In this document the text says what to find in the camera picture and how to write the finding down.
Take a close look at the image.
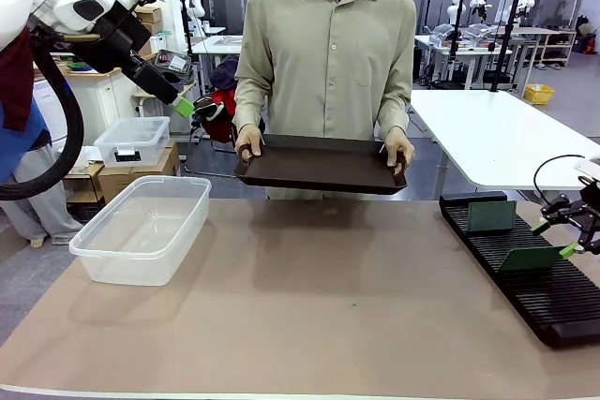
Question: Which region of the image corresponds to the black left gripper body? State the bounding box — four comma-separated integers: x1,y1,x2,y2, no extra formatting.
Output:
96,8,165,92

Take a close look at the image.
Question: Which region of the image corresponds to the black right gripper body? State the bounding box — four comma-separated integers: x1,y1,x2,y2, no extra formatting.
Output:
578,179,600,254

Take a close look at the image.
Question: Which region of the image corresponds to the green perforated circuit board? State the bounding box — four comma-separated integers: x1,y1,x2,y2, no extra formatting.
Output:
467,200,518,232
497,244,563,273

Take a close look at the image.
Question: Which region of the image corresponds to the dark brown serving tray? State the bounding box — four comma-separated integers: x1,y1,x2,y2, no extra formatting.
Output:
233,133,408,196

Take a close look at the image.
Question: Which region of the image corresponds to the person's right forearm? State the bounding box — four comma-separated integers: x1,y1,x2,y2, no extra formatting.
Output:
232,67,274,135

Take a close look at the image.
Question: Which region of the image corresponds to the person's left forearm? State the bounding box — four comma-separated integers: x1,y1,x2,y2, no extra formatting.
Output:
374,71,414,137

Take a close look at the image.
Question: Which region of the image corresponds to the person's right hand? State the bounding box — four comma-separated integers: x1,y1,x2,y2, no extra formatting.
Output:
233,126,264,165

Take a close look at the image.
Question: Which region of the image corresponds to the person's left hand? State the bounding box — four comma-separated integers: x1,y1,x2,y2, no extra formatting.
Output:
382,128,416,176

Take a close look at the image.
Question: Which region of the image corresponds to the small cardboard box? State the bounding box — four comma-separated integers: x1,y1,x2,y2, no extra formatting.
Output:
135,2,164,24

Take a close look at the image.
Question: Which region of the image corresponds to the red black backpack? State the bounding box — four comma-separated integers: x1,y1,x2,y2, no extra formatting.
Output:
192,88,240,143

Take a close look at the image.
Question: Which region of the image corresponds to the black tray with packets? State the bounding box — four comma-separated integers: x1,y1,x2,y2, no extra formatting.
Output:
153,48,194,77

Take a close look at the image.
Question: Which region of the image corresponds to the black slotted PCB rack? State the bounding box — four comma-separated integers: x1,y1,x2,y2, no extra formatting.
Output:
439,191,600,349

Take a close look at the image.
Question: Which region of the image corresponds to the small lidded clear storage box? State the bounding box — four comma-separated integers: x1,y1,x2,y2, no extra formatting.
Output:
93,116,172,169

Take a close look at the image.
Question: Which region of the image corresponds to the white cabinet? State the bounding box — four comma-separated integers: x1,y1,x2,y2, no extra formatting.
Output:
32,67,142,143

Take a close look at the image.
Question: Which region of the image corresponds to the white desk with legs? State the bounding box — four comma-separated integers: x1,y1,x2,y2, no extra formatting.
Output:
190,34,245,87

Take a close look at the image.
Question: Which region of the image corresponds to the large cardboard box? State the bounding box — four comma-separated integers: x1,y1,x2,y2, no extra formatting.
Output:
97,141,182,204

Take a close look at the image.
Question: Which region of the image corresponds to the large white table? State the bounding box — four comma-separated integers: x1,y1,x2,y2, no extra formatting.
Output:
410,89,600,191

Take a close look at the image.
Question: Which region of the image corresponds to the dark red cloth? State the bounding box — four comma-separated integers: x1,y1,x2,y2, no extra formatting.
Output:
0,27,38,133

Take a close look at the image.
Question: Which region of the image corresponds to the light wooden stool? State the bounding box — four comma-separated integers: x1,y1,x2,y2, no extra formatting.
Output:
59,160,107,223

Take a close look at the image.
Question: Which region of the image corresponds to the yellow plastic crate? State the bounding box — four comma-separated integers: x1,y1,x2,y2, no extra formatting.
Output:
523,83,556,107

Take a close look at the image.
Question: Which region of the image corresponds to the clear plastic box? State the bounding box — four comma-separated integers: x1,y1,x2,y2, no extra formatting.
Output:
68,174,213,287

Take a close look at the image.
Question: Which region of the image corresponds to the blue cloth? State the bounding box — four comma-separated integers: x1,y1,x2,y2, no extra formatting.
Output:
0,102,51,185

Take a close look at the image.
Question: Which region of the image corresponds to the person in beige shirt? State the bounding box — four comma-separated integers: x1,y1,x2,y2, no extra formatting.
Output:
232,0,418,202

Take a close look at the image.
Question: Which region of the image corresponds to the wooden shelf table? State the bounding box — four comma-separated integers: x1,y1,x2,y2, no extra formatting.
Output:
513,26,578,68

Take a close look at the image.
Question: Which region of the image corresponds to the black tripod stand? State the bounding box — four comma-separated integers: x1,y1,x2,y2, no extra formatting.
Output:
489,0,529,93

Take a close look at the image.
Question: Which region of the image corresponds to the thin black cable loop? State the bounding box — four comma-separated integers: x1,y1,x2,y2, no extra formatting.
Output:
532,154,587,207

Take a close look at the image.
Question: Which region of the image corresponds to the black corrugated cable hose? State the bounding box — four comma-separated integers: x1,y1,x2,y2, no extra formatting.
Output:
0,27,86,202

